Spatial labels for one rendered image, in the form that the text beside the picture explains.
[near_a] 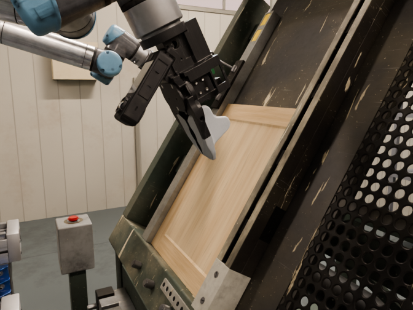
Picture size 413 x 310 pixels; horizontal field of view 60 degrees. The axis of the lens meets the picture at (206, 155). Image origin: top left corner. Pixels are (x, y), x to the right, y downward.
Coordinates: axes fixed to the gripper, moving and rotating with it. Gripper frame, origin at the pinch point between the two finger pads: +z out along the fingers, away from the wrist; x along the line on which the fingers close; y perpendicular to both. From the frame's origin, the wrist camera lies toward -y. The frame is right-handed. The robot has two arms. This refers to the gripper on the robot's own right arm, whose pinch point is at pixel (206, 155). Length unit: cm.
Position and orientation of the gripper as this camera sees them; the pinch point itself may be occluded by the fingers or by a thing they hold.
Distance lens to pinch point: 58.3
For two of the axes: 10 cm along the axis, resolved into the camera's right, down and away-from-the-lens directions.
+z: 4.1, 8.3, 3.7
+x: -4.6, -1.6, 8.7
